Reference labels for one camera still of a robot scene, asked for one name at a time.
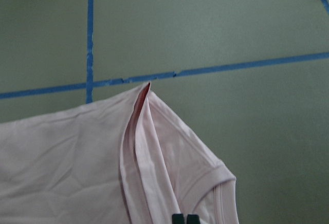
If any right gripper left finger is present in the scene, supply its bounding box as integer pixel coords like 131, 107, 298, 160
172, 213, 185, 224

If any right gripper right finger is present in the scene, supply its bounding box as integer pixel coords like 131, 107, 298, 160
186, 214, 199, 224

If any pink Snoopy t-shirt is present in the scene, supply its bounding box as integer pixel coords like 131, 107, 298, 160
1, 83, 239, 223

